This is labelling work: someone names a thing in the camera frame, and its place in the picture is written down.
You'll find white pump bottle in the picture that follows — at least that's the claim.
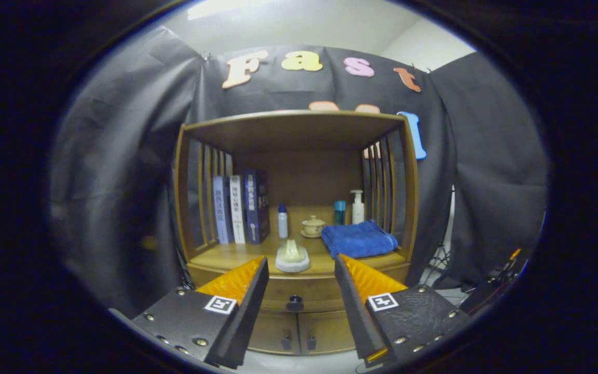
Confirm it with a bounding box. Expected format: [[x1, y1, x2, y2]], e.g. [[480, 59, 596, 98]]
[[350, 190, 365, 225]]

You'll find wooden drawer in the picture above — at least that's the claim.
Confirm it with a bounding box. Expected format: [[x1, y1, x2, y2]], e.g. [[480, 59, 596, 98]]
[[187, 261, 411, 314]]

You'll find black backdrop cloth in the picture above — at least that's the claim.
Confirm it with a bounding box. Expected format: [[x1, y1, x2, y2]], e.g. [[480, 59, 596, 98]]
[[50, 26, 548, 317]]

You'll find white book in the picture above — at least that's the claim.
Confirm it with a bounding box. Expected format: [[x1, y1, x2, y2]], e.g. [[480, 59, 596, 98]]
[[229, 175, 246, 245]]

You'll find wooden cabinet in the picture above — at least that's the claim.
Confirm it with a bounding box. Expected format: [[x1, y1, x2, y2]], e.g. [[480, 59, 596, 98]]
[[173, 110, 420, 356]]

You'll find dark blue book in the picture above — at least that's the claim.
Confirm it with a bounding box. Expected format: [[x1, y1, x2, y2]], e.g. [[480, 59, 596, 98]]
[[244, 169, 271, 245]]

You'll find wooden countertop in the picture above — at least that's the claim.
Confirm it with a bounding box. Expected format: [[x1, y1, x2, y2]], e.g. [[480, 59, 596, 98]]
[[189, 236, 409, 277]]

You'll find wooden cabinet door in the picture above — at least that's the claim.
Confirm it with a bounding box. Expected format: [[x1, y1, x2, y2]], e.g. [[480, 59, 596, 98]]
[[297, 311, 358, 355], [247, 311, 301, 355]]

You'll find light blue book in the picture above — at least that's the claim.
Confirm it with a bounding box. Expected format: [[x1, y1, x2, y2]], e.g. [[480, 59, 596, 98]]
[[212, 176, 233, 245]]

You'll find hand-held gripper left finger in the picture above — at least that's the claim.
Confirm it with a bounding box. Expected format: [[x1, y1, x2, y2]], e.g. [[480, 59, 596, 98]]
[[110, 256, 269, 369]]

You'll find beige lidded teacup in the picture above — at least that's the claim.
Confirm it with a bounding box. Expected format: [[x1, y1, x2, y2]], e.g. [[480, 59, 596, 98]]
[[301, 215, 326, 239]]

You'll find black light stand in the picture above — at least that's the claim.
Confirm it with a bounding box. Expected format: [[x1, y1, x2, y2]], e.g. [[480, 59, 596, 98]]
[[429, 184, 455, 284]]

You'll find blue folded towel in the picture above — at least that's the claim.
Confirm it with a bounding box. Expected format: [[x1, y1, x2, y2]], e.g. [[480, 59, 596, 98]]
[[321, 220, 399, 259]]

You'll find pale green ornament white base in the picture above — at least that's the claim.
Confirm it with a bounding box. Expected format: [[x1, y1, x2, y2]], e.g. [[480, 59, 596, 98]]
[[276, 239, 310, 273]]

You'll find orange and black clamp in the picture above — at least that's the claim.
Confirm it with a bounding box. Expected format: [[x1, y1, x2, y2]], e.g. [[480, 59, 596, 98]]
[[499, 248, 522, 276]]

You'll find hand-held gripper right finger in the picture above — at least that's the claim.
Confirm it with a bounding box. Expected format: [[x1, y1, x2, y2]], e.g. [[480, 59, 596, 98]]
[[334, 253, 471, 367]]

